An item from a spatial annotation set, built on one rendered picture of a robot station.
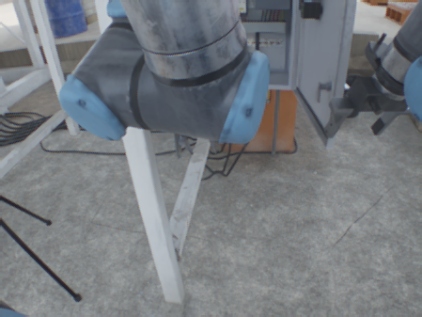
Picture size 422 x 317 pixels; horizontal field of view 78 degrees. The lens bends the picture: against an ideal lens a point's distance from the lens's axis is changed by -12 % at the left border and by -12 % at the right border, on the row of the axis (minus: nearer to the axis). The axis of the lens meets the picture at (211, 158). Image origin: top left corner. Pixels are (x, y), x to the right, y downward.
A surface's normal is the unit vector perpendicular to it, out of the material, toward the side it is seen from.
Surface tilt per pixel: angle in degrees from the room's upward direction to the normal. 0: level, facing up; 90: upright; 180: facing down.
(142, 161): 81
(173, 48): 110
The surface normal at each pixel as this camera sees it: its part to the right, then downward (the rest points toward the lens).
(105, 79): -0.37, 0.00
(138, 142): -0.18, 0.45
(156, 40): -0.40, 0.80
